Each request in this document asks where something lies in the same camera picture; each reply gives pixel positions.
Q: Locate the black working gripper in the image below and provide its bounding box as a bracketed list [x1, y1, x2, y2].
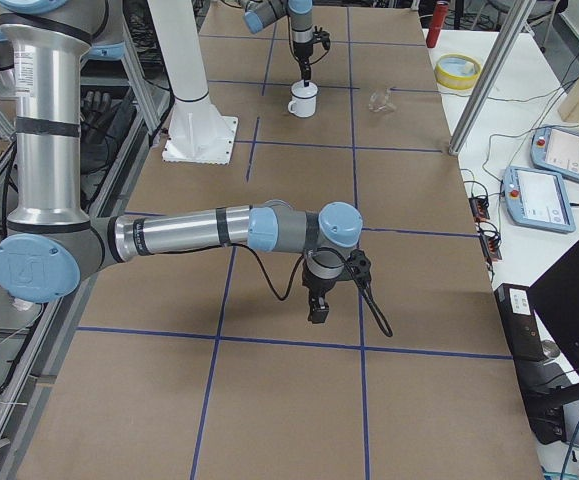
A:
[292, 42, 313, 86]

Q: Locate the white mug lid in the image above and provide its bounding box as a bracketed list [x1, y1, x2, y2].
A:
[291, 80, 318, 99]

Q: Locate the white enamel mug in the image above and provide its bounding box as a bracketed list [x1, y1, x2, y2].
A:
[287, 94, 318, 118]

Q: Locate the silver blue working robot arm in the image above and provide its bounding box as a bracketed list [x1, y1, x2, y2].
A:
[236, 1, 342, 324]

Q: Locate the red cylinder bottle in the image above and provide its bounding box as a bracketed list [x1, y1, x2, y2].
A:
[425, 0, 450, 49]

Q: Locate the yellow tape roll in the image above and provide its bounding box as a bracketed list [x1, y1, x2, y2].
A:
[434, 54, 482, 91]

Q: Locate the orange electronics board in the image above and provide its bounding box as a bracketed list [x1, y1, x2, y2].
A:
[479, 231, 502, 263]
[469, 196, 490, 221]

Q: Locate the black desktop computer box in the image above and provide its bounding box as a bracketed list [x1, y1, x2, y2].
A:
[495, 283, 545, 362]

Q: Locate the near teach pendant tablet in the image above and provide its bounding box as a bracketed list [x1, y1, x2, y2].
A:
[503, 166, 576, 233]

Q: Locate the teach pendant tablet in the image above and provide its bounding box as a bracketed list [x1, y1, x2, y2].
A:
[530, 126, 579, 183]
[503, 166, 576, 233]

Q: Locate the far teach pendant tablet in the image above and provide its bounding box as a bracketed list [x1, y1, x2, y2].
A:
[530, 126, 579, 183]

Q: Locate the working arm camera mount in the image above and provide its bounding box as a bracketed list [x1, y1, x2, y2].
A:
[313, 27, 331, 51]

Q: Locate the black looping arm cable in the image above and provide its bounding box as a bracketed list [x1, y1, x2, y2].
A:
[228, 243, 394, 337]

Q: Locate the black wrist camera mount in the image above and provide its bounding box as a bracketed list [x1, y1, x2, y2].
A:
[346, 249, 372, 288]

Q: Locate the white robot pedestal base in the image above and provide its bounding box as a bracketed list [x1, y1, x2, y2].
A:
[148, 0, 238, 165]

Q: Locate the aluminium frame post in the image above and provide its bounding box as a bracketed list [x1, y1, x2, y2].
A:
[448, 0, 536, 156]

